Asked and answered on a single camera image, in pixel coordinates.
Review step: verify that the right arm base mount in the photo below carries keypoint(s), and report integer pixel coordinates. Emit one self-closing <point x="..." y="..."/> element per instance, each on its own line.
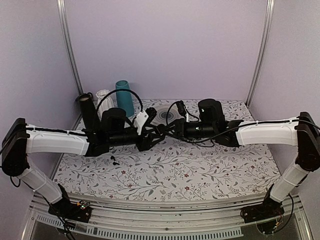
<point x="266" y="217"/>

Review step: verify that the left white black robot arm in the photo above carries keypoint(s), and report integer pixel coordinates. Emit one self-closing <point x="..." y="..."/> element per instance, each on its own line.
<point x="113" y="129"/>

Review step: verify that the aluminium frame post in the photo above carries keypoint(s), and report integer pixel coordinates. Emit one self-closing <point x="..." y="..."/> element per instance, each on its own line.
<point x="267" y="24"/>
<point x="61" y="6"/>

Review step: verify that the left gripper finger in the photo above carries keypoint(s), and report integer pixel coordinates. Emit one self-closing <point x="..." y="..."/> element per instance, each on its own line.
<point x="154" y="131"/>
<point x="154" y="139"/>

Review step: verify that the teal vase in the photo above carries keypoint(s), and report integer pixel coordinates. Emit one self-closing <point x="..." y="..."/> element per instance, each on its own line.
<point x="124" y="98"/>

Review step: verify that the white ribbed vase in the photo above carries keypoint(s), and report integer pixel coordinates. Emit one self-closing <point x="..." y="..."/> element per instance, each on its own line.
<point x="106" y="104"/>

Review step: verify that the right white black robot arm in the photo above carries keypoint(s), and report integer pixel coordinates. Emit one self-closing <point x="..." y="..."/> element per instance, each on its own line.
<point x="300" y="131"/>

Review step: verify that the right aluminium frame post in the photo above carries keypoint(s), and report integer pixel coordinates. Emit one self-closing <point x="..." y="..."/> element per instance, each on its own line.
<point x="267" y="24"/>

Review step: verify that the aluminium front rail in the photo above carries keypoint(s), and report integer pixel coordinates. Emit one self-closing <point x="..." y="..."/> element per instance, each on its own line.
<point x="218" y="219"/>

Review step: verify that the spiral patterned plate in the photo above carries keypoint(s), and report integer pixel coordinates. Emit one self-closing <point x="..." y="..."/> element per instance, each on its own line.
<point x="163" y="116"/>

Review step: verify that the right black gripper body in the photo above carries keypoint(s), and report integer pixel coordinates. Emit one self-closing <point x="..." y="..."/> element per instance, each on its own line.
<point x="181" y="123"/>

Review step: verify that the left aluminium frame post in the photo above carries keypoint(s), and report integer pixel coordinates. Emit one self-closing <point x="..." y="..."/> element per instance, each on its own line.
<point x="61" y="6"/>

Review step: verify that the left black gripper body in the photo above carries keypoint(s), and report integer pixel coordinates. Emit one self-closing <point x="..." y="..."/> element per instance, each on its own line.
<point x="142" y="145"/>

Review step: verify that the floral tablecloth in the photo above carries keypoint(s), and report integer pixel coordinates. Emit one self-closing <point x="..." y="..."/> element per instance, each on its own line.
<point x="171" y="171"/>

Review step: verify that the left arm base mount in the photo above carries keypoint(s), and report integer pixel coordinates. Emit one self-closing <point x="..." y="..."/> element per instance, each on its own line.
<point x="71" y="211"/>

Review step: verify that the black cylinder vase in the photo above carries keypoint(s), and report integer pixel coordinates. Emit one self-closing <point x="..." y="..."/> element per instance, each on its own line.
<point x="88" y="111"/>

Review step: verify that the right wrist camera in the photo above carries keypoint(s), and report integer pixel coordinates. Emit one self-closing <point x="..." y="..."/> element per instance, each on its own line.
<point x="182" y="110"/>

